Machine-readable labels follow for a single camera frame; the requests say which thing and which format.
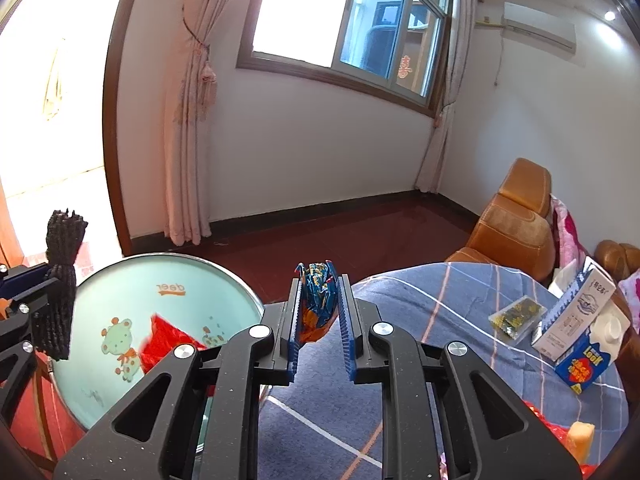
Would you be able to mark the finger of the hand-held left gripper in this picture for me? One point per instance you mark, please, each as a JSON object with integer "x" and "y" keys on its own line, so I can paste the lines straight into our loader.
{"x": 22, "y": 280}
{"x": 20, "y": 332}

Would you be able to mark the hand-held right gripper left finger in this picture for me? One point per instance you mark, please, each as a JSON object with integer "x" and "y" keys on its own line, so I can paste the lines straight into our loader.
{"x": 295, "y": 340}

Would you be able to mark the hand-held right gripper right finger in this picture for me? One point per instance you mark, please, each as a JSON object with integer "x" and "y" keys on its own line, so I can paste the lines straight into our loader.
{"x": 346, "y": 340}

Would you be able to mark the black foam net sleeve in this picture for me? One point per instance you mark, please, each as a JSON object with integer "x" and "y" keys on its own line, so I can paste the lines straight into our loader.
{"x": 57, "y": 285}

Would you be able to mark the blue snack wrapper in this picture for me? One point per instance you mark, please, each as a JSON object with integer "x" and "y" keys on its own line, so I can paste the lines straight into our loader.
{"x": 316, "y": 300}

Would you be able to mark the light teal cartoon bin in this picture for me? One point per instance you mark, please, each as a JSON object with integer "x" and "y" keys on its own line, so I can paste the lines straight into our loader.
{"x": 150, "y": 280}

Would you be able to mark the orange wooden door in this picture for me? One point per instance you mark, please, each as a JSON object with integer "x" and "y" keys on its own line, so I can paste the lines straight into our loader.
{"x": 10, "y": 230}

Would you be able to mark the wooden chair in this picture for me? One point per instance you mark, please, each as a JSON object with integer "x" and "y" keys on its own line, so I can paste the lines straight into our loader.
{"x": 44, "y": 410}

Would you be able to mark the blue plaid tablecloth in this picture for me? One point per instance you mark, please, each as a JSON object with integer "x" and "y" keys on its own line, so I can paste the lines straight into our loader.
{"x": 430, "y": 300}

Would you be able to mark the red plastic wrapper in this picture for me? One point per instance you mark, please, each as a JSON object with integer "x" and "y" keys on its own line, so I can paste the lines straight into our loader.
{"x": 165, "y": 340}

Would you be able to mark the small yellow black packet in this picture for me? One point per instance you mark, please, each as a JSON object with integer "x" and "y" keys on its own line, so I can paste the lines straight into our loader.
{"x": 517, "y": 317}

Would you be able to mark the brown leather armchair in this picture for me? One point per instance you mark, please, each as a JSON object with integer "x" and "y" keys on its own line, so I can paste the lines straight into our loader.
{"x": 612, "y": 255}
{"x": 510, "y": 225}

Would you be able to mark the long pink curtain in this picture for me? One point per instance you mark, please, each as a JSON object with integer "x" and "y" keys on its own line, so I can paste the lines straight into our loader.
{"x": 200, "y": 160}

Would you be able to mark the red plastic bag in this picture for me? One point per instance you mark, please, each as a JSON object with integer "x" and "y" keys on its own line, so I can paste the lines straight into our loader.
{"x": 547, "y": 422}

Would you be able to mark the white and blue milk carton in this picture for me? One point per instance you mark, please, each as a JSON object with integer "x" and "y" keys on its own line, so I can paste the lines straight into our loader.
{"x": 575, "y": 320}

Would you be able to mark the pink floral blanket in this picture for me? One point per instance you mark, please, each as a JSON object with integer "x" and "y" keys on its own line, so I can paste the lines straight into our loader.
{"x": 567, "y": 230}

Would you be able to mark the yellow sponge piece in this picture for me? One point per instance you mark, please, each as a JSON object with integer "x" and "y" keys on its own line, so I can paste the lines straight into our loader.
{"x": 581, "y": 442}

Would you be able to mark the pink curtain tassel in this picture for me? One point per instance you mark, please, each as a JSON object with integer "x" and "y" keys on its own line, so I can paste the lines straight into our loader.
{"x": 209, "y": 85}

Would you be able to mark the narrow pink curtain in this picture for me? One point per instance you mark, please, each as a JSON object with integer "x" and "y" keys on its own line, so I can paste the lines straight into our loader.
{"x": 450, "y": 85}

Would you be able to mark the red paper window decoration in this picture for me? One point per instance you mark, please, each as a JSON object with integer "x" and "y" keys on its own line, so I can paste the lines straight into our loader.
{"x": 404, "y": 67}

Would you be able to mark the brown framed window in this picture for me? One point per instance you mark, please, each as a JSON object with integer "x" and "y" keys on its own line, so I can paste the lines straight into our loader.
{"x": 375, "y": 25}

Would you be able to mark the white air conditioner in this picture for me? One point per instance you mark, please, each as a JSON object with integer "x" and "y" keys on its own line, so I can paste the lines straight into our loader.
{"x": 540, "y": 25}

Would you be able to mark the ceiling spot light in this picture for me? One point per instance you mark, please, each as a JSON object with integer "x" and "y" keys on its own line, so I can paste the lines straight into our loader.
{"x": 610, "y": 15}

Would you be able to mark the brown wooden door frame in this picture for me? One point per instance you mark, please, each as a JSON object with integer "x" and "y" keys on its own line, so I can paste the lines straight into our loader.
{"x": 112, "y": 135}

